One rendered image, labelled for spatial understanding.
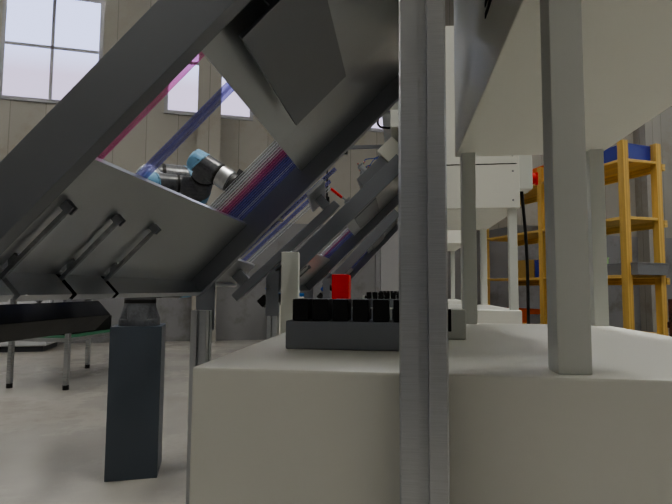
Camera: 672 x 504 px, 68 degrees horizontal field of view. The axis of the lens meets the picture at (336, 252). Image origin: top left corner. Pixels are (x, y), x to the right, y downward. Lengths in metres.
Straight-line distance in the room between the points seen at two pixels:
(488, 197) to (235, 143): 5.51
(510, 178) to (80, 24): 6.62
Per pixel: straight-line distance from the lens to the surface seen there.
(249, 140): 7.18
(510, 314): 1.96
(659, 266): 5.93
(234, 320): 6.88
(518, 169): 2.01
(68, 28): 7.83
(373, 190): 1.95
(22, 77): 7.70
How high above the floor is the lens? 0.69
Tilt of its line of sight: 4 degrees up
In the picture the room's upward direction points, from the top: straight up
